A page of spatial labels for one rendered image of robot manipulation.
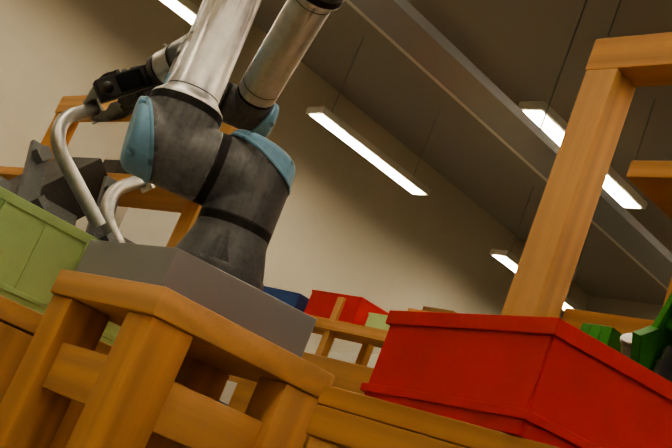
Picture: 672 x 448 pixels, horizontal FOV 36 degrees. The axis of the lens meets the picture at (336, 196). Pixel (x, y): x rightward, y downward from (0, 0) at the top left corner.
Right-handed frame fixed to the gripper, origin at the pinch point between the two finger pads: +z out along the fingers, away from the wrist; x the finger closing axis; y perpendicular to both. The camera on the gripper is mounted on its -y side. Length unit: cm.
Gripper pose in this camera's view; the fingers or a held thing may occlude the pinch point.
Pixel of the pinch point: (90, 109)
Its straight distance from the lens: 221.6
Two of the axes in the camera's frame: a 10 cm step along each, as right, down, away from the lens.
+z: -7.8, 3.4, 5.3
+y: 4.7, -2.4, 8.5
